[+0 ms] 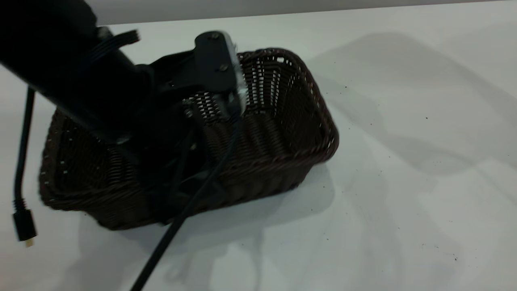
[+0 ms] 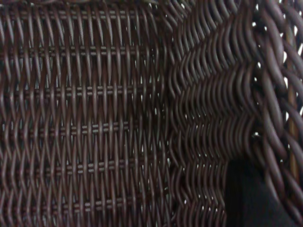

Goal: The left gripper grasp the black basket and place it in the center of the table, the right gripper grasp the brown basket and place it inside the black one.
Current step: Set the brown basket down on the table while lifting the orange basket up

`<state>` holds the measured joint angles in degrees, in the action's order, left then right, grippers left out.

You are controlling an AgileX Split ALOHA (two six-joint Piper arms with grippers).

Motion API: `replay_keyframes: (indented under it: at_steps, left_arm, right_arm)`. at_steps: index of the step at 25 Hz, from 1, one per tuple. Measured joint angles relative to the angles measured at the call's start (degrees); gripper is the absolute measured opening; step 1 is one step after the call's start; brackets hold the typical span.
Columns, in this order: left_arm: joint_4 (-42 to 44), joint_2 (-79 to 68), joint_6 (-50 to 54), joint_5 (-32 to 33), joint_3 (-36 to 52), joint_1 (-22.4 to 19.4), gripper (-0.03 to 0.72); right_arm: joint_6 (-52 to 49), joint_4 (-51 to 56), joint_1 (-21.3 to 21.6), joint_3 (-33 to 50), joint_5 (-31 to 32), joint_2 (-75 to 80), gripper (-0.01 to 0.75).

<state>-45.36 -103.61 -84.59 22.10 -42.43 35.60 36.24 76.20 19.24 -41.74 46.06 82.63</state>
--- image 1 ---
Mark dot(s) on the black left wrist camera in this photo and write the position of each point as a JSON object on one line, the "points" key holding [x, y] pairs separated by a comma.
{"points": [[214, 60]]}

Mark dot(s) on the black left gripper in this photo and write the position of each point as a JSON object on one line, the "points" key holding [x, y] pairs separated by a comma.
{"points": [[169, 105]]}

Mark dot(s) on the dark brown woven basket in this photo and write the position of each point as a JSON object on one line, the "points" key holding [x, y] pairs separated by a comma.
{"points": [[282, 133]]}

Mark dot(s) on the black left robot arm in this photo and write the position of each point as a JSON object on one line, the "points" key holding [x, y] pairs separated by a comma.
{"points": [[60, 52]]}

